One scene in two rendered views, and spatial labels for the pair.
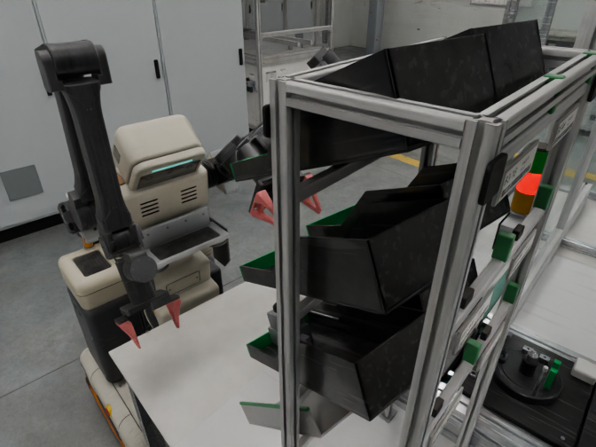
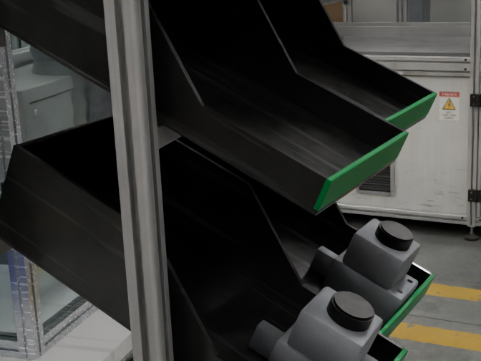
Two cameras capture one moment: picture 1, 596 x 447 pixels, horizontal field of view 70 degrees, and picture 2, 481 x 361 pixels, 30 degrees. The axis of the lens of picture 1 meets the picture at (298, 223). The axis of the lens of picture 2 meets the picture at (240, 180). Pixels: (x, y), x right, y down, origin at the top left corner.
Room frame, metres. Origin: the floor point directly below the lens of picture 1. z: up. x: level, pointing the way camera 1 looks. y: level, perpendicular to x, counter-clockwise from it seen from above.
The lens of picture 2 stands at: (1.12, -0.33, 1.50)
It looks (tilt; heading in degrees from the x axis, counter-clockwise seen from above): 15 degrees down; 159
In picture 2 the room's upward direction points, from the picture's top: 3 degrees counter-clockwise
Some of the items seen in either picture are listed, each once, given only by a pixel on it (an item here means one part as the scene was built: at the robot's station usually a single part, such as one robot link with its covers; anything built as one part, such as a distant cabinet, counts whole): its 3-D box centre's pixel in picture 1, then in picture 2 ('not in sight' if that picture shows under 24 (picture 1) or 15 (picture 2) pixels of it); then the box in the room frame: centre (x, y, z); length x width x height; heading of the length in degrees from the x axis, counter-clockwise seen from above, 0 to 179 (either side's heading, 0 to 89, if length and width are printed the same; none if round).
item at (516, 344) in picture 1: (529, 364); not in sight; (0.62, -0.50, 1.01); 0.24 x 0.24 x 0.13; 49
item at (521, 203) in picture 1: (524, 199); not in sight; (0.86, -0.52, 1.28); 0.05 x 0.05 x 0.05
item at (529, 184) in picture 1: (530, 180); not in sight; (0.86, -0.52, 1.33); 0.05 x 0.05 x 0.05
